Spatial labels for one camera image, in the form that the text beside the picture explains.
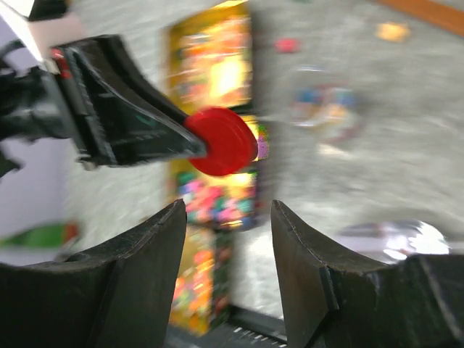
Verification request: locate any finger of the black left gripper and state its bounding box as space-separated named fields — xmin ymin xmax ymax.
xmin=94 ymin=35 xmax=188 ymax=123
xmin=68 ymin=50 xmax=207 ymax=167

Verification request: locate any red jar lid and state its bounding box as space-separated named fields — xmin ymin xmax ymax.
xmin=183 ymin=107 xmax=258 ymax=176

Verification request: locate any silver metal scoop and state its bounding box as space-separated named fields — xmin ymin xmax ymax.
xmin=334 ymin=220 xmax=450 ymax=264

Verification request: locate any gold tin of stick candies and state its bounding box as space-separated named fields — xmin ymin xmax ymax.
xmin=167 ymin=1 xmax=253 ymax=114

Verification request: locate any gold tin of gummy candies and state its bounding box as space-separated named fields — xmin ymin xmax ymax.
xmin=170 ymin=225 xmax=233 ymax=336

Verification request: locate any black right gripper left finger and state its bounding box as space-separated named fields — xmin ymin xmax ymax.
xmin=1 ymin=200 xmax=186 ymax=347

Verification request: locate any green champagne bottle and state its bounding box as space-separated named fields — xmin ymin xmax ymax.
xmin=1 ymin=223 xmax=79 ymax=249

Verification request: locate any clear glass jar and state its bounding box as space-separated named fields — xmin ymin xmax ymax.
xmin=288 ymin=66 xmax=366 ymax=145

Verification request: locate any spilled yellow star candy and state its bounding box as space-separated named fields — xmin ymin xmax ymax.
xmin=376 ymin=22 xmax=410 ymax=42

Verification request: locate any spilled pink star candy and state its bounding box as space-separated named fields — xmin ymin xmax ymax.
xmin=275 ymin=38 xmax=300 ymax=54

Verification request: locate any gold tin of star candies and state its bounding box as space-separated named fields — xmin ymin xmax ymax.
xmin=168 ymin=115 xmax=269 ymax=230

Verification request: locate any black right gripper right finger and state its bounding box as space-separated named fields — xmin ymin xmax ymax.
xmin=270 ymin=200 xmax=463 ymax=347

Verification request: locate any wooden two-tier shelf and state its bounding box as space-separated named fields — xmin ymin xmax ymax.
xmin=377 ymin=0 xmax=464 ymax=36

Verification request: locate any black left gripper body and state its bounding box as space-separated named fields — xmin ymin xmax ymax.
xmin=1 ymin=39 xmax=109 ymax=169

